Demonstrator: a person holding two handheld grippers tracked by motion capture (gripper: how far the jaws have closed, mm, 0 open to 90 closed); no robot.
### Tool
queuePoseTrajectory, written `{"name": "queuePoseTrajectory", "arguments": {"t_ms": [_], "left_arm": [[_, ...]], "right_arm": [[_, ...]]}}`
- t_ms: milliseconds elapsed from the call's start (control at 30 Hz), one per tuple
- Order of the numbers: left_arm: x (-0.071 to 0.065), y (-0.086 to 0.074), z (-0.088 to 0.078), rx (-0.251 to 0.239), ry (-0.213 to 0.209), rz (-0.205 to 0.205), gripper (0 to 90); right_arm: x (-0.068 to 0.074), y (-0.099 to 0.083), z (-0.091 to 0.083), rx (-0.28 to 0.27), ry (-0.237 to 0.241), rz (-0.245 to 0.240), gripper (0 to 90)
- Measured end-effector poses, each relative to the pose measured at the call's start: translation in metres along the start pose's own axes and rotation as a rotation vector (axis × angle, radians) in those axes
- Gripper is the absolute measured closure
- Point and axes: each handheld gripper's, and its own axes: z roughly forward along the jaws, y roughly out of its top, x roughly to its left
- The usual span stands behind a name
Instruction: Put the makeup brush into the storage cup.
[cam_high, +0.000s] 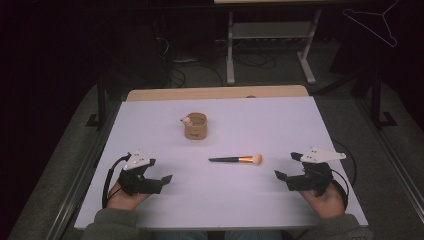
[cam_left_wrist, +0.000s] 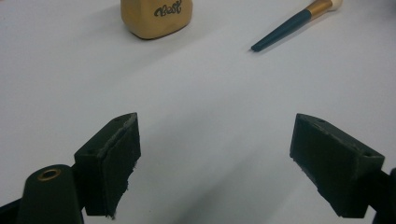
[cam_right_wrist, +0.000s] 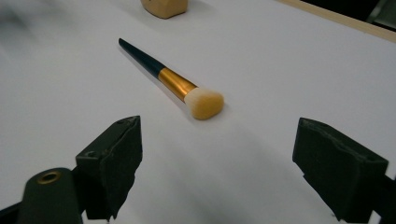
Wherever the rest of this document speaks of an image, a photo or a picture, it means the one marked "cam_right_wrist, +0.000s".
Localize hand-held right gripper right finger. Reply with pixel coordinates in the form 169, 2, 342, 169
292, 117, 389, 224

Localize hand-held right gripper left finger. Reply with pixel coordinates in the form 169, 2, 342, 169
75, 115, 144, 221

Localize makeup brush with gold ferrule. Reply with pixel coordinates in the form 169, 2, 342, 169
118, 37, 225, 121

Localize beige makeup sponge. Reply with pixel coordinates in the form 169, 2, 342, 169
139, 0, 189, 20

